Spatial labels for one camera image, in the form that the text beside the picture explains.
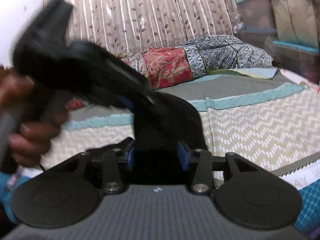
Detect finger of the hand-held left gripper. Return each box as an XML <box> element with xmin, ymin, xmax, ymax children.
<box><xmin>87</xmin><ymin>84</ymin><xmax>134</xmax><ymax>112</ymax></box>
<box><xmin>100</xmin><ymin>51</ymin><xmax>157</xmax><ymax>107</ymax></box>

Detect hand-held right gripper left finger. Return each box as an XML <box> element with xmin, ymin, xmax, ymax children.
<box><xmin>57</xmin><ymin>137</ymin><xmax>137</xmax><ymax>195</ymax></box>

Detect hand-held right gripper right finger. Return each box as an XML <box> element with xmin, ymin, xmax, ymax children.
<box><xmin>177</xmin><ymin>141</ymin><xmax>264</xmax><ymax>195</ymax></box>

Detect black pants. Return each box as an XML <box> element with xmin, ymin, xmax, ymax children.
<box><xmin>87</xmin><ymin>91</ymin><xmax>213</xmax><ymax>184</ymax></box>

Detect person's left hand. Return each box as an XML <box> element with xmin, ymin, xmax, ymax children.
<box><xmin>0</xmin><ymin>65</ymin><xmax>68</xmax><ymax>167</ymax></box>

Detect patchwork floral quilt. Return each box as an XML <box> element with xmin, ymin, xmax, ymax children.
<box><xmin>66</xmin><ymin>34</ymin><xmax>274</xmax><ymax>110</ymax></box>

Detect beige leaf print curtain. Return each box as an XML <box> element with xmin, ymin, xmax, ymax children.
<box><xmin>41</xmin><ymin>0</ymin><xmax>247</xmax><ymax>55</ymax></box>

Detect zigzag patterned bedsheet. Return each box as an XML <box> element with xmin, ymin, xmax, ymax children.
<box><xmin>40</xmin><ymin>67</ymin><xmax>320</xmax><ymax>230</ymax></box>

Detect person's teal clothing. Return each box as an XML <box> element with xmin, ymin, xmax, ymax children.
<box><xmin>0</xmin><ymin>171</ymin><xmax>28</xmax><ymax>224</ymax></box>

